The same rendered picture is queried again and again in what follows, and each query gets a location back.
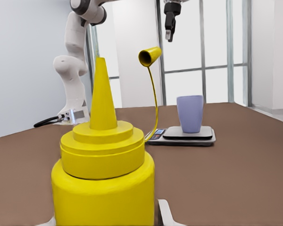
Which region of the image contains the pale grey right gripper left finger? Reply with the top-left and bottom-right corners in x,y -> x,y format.
45,214 -> 57,226

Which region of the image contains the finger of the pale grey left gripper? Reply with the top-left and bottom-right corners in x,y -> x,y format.
165,23 -> 176,43

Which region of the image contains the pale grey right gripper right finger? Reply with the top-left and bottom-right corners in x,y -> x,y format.
157,199 -> 179,226

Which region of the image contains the yellow tethered bottle cap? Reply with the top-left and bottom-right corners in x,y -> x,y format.
138,46 -> 162,143

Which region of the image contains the yellow sauce bottle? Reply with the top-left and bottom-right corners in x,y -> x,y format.
50,57 -> 156,226

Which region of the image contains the lilac cup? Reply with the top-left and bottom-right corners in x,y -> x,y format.
176,95 -> 204,134

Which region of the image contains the grey digital kitchen scale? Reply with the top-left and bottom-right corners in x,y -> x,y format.
145,125 -> 216,147

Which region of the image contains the silver frame post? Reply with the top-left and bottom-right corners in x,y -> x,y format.
85,23 -> 100,118
155,0 -> 167,106

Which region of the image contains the grey window frame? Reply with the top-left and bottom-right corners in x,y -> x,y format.
164,0 -> 252,107

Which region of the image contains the black cable loop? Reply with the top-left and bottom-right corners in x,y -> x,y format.
33,115 -> 63,129

